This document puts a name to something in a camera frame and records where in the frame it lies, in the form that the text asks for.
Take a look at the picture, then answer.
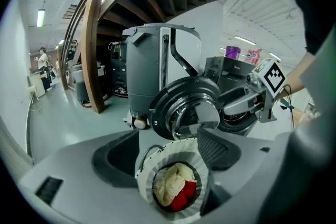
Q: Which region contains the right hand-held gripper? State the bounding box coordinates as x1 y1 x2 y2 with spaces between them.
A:
217 58 287 124

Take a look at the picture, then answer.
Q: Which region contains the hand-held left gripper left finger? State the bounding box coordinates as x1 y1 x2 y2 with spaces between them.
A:
18 128 174 224

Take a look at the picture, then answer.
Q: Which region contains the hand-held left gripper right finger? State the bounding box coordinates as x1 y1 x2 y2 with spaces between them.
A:
196 127 291 218

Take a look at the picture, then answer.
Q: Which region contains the white laundry basket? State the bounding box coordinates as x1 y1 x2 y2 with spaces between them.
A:
134 138 214 221

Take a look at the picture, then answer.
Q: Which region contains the red clothes item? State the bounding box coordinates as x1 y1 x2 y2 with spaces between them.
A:
171 180 197 212

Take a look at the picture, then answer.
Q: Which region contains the cream clothes item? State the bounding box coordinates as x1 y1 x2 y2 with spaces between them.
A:
152 162 197 207

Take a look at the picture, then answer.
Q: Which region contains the person's right forearm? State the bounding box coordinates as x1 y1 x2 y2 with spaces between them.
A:
277 52 316 100

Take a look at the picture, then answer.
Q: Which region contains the large grey wheeled machine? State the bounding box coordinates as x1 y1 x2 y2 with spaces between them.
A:
122 23 202 130

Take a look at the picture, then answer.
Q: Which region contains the purple container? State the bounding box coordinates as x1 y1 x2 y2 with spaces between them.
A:
225 46 242 60

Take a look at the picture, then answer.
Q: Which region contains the pink packet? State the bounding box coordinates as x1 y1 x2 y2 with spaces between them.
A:
245 48 263 65

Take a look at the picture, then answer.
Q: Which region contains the grey bin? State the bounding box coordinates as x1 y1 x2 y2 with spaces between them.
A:
70 64 91 107

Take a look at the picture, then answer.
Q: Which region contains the white counter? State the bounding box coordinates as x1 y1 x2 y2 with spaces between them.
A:
27 72 47 100

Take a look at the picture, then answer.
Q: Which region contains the black equipment rack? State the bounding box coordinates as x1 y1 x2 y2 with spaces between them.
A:
109 40 129 98

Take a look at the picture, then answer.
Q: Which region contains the wooden staircase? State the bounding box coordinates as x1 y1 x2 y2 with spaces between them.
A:
59 0 253 115

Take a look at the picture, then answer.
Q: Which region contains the person's black shirt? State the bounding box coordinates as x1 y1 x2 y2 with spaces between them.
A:
282 0 336 55

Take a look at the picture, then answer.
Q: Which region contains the black cable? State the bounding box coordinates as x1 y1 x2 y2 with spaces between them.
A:
282 83 295 126

